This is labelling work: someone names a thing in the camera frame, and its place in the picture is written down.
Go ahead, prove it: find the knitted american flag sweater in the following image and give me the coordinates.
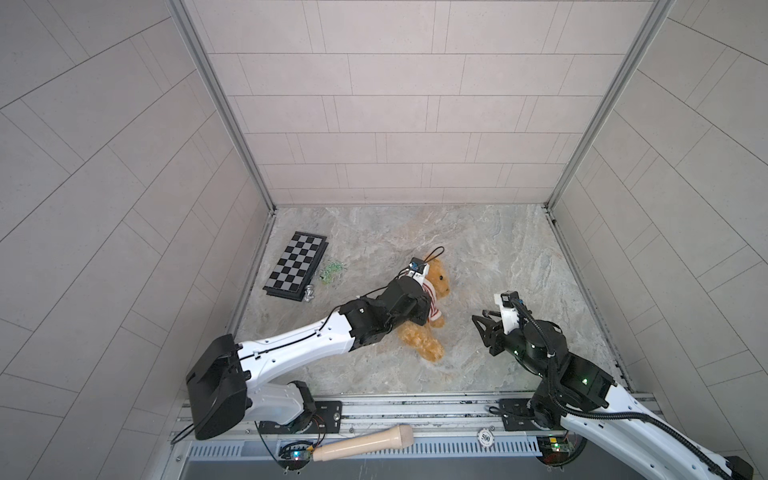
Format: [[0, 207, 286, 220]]
[[422, 280, 442, 323]]

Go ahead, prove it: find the tan plush teddy bear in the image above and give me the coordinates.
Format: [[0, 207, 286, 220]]
[[396, 258, 450, 362]]

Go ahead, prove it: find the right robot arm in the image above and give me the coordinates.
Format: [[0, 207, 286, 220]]
[[472, 303, 754, 479]]

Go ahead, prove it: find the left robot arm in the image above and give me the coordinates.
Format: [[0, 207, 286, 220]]
[[185, 275, 431, 440]]

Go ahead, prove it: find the clear bag of green bricks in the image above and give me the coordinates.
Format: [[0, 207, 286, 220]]
[[318, 261, 345, 285]]

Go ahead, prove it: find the silver foil wrapped item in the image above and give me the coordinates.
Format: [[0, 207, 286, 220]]
[[303, 285, 315, 302]]

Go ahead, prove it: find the right green circuit board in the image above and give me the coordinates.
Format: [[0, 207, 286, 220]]
[[536, 436, 574, 466]]

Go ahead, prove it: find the green circuit board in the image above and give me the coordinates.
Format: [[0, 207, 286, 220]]
[[278, 441, 315, 471], [536, 436, 574, 466]]

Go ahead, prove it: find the folded black white chessboard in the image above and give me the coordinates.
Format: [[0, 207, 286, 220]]
[[263, 231, 328, 302]]

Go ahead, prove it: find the left green circuit board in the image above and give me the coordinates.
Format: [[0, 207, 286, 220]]
[[278, 441, 315, 471]]

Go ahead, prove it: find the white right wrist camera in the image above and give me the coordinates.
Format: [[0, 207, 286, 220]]
[[494, 291, 525, 335]]

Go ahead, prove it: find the black left camera cable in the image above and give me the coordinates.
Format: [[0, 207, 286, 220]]
[[317, 244, 446, 331]]

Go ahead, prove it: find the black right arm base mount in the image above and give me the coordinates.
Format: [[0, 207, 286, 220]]
[[486, 390, 577, 431]]

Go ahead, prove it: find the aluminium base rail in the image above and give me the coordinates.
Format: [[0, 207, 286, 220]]
[[167, 392, 661, 463]]

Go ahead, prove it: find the beige cylindrical handle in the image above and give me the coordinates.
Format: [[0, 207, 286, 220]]
[[312, 425, 415, 462]]

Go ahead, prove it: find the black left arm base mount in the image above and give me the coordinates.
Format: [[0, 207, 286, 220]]
[[254, 381, 342, 435]]

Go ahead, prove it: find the black corrugated right cable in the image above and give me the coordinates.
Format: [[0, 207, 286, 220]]
[[509, 293, 736, 480]]

